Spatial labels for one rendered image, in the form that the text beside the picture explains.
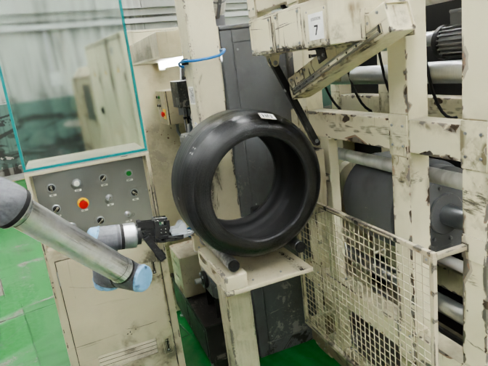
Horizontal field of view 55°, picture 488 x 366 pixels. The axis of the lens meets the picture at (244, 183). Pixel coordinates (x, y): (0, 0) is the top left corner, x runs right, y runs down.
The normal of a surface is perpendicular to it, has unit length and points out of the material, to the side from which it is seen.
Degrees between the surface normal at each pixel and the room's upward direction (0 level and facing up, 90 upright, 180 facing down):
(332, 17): 90
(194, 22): 90
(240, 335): 90
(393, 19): 72
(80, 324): 90
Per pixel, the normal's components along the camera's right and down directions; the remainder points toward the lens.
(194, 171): -0.40, -0.03
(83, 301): 0.37, 0.18
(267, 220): -0.23, -0.51
